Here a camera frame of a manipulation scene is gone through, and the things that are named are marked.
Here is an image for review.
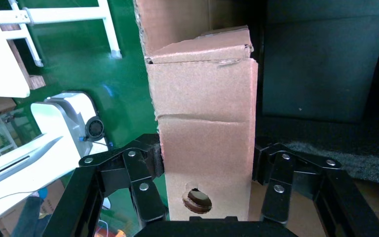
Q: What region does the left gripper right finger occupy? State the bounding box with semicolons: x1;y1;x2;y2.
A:
252;143;342;226

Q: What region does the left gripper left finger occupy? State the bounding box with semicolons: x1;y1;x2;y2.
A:
78;133;168;229

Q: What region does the white table leg frame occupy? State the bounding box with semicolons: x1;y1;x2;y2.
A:
0;0;122;68

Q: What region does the small brown cardboard box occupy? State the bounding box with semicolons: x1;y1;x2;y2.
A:
145;25;259;221

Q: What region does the orange object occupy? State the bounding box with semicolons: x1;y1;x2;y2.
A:
94;229;135;237

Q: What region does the white robot chassis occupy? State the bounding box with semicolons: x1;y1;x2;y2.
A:
0;91;109;230

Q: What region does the large open cardboard box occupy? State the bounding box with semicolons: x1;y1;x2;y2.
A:
134;0;379;237

